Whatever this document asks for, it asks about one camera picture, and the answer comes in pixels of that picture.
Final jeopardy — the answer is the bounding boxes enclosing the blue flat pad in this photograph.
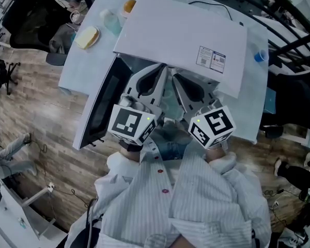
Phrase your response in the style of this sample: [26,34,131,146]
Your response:
[263,88,277,115]

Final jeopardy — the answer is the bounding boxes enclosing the black office chair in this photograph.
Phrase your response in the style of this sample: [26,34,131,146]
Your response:
[259,70,310,139]
[2,0,76,67]
[0,57,21,96]

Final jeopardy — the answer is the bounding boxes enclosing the white side desk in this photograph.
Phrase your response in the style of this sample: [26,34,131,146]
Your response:
[0,182,68,248]

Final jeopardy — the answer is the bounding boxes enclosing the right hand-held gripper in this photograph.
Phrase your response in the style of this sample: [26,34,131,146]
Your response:
[172,72,237,150]

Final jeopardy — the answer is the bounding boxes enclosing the person's right forearm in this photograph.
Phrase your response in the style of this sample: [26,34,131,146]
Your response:
[204,141,251,188]

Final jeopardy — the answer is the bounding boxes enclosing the pale mug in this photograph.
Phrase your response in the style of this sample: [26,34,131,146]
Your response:
[69,10,82,24]

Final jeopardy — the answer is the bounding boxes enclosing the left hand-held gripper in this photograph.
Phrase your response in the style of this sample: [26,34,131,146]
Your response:
[107,63,169,147]

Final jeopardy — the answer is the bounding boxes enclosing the glass turntable with flower pattern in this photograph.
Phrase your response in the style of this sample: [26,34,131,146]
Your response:
[161,88,188,120]

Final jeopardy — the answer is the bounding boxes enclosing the grey bag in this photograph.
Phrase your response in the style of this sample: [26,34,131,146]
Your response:
[49,23,77,55]

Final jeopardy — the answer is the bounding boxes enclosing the yellow bread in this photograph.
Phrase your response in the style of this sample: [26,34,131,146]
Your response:
[74,26,99,50]

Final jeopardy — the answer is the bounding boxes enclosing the clear plastic bottle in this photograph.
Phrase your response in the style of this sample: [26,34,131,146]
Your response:
[99,8,123,37]

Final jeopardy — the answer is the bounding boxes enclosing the person's left forearm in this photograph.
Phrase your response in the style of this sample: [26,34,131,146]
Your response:
[103,139,145,188]

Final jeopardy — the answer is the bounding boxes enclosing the blue plastic cup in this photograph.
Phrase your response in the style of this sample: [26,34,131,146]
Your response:
[254,49,270,64]

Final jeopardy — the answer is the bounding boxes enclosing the orange fruit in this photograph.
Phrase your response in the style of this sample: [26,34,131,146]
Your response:
[123,0,137,13]

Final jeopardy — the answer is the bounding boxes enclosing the white microwave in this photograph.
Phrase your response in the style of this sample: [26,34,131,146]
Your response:
[72,0,249,151]

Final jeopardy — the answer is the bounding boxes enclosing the black wristband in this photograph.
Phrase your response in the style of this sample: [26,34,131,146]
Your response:
[118,139,143,152]

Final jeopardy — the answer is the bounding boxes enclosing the person's striped shirt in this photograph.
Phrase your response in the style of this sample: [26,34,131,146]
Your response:
[64,138,272,248]

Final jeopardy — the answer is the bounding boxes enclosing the person's legs in jeans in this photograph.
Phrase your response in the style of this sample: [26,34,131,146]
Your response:
[154,120,193,162]

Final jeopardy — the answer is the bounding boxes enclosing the black metal railing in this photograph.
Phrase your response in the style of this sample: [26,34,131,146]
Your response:
[204,0,310,72]

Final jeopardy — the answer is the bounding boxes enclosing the black power cable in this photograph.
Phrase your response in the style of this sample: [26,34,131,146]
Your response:
[188,1,245,27]

